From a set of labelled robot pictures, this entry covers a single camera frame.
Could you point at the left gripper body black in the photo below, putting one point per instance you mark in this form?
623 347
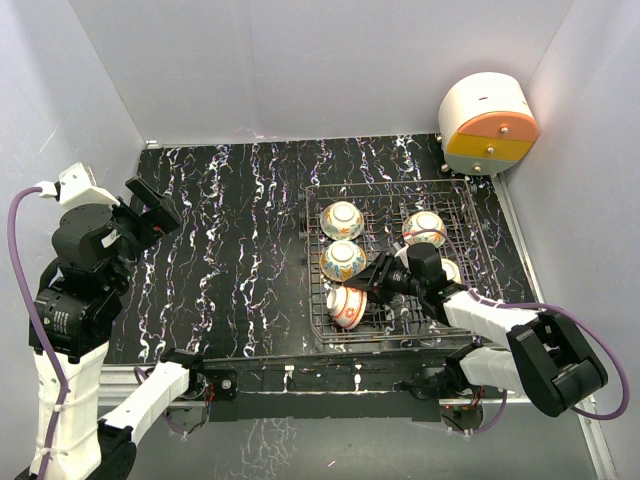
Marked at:
138 228

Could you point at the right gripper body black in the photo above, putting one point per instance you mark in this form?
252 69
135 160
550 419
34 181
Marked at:
395 279

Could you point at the blue yellow floral bowl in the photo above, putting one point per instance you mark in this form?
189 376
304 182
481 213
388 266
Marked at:
342 260

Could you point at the red orange floral bowl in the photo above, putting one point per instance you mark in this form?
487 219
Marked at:
346 306

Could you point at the teal yellow sun bowl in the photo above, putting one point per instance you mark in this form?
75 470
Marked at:
452 270

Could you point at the orange star leaf bowl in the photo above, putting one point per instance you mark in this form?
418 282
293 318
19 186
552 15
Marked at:
342 220

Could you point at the orange green leaf bowl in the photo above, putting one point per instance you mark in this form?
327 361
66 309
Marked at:
424 227

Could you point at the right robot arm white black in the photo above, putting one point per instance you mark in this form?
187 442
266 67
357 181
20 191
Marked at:
541 354

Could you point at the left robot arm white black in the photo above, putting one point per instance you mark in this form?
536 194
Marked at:
98 242

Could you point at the round white drawer cabinet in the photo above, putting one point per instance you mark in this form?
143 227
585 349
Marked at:
486 125

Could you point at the dark wire dish rack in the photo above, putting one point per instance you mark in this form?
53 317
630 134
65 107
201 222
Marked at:
385 206

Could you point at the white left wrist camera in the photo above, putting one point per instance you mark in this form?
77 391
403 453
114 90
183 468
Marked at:
76 186

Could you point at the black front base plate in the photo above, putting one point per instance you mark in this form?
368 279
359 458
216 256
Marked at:
325 390

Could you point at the aluminium rail frame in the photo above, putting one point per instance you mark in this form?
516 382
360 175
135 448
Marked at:
544 353

